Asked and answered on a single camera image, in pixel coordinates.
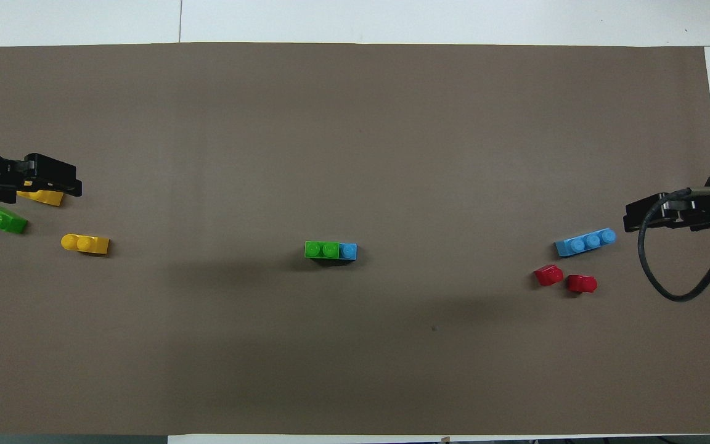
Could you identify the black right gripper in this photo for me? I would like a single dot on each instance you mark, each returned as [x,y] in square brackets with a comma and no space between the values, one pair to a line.
[700,213]

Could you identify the green two-stud toy brick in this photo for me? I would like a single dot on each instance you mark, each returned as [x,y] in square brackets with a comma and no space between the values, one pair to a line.
[1,219]
[322,250]

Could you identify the blue three-stud toy brick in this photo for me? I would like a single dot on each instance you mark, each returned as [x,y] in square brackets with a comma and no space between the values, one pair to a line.
[349,251]
[586,243]

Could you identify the yellow two-stud toy brick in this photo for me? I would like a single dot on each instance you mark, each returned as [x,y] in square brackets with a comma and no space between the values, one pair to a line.
[44,198]
[85,244]

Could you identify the red single-stud toy brick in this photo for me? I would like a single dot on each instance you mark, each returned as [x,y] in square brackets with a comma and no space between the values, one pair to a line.
[548,275]
[582,283]

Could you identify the brown paper table mat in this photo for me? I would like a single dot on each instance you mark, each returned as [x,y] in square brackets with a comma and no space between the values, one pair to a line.
[355,123]

